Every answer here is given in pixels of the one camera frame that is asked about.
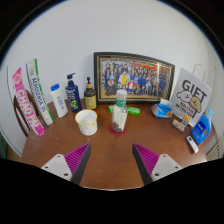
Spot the white remote control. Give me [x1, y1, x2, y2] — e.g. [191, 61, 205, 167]
[185, 134, 200, 154]

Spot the white cup with yellow rim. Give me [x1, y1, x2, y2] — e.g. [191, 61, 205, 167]
[74, 109, 99, 136]

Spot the dark blue pump bottle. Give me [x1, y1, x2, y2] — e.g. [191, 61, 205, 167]
[64, 72, 83, 113]

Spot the white paper gift bag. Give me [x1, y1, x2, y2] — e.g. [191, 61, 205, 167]
[169, 63, 213, 128]

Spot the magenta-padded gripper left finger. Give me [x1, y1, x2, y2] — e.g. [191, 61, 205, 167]
[40, 143, 92, 185]

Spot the colourful puzzle cube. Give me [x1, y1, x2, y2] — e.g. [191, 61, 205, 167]
[179, 114, 191, 127]

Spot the framed group picture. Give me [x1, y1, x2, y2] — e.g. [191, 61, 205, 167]
[93, 51, 176, 105]

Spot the clear green-labelled drink bottle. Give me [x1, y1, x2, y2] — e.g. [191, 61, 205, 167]
[110, 89, 129, 133]

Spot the white bottle with blue cap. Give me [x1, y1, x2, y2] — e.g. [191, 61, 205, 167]
[49, 83, 69, 119]

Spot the blue tissue pack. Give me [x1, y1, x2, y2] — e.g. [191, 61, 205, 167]
[150, 98, 174, 120]

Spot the small patterned snack packet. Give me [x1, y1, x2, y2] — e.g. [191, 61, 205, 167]
[171, 118, 187, 133]

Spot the blue detergent bottle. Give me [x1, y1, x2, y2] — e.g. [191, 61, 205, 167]
[191, 107, 215, 145]

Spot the brown pump bottle yellow label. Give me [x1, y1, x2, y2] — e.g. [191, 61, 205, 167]
[83, 76, 98, 111]

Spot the white radiator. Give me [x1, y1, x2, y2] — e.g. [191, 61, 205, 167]
[206, 136, 224, 161]

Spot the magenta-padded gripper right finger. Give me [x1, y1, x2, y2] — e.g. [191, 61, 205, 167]
[132, 143, 184, 186]

